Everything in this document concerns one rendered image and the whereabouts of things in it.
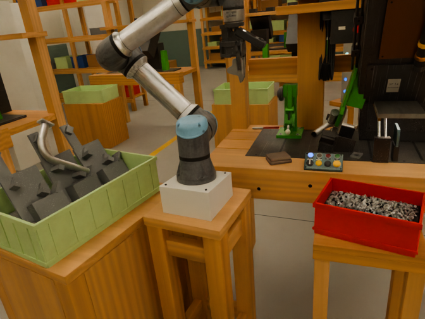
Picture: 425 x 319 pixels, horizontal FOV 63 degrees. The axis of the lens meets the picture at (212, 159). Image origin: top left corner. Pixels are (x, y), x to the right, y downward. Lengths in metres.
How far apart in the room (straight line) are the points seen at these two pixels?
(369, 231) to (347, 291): 1.09
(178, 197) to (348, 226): 0.58
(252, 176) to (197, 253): 0.43
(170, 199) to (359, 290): 1.37
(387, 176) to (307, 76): 0.76
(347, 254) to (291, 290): 1.03
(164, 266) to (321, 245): 0.61
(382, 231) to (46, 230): 1.07
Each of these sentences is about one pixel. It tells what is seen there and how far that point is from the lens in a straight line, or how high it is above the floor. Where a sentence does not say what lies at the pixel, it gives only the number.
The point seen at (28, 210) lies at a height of 0.89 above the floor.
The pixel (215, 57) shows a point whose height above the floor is 0.33.
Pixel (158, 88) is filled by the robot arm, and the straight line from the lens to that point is 1.38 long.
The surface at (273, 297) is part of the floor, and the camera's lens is 2.17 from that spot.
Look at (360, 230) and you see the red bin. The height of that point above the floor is 0.85.
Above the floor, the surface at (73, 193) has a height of 0.89.
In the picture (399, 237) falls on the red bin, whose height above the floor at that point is 0.86.
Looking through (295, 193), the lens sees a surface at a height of 0.79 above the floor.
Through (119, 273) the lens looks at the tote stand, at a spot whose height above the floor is 0.64.
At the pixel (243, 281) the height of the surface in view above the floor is 0.42.
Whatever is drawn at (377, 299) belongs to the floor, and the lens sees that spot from 2.26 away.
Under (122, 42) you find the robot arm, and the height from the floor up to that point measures 1.46.
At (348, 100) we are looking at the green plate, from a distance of 1.62.
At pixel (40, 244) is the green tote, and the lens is 1.28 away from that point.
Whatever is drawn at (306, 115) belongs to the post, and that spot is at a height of 0.97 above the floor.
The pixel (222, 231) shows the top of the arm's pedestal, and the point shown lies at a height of 0.84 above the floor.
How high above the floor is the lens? 1.51
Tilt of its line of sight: 22 degrees down
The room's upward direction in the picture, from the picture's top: 5 degrees counter-clockwise
